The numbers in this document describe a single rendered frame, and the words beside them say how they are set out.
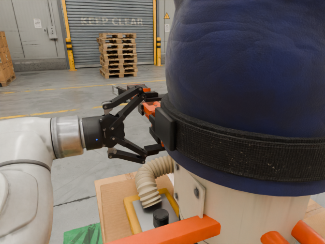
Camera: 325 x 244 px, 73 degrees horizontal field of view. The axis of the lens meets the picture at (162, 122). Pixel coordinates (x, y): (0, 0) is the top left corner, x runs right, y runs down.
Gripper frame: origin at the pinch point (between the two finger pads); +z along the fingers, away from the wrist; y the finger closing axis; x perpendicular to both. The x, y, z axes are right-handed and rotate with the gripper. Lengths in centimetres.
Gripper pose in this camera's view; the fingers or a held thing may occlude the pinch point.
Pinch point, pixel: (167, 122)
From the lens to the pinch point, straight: 55.8
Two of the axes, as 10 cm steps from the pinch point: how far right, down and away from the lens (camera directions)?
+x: 3.5, 3.5, -8.7
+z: 9.4, -1.3, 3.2
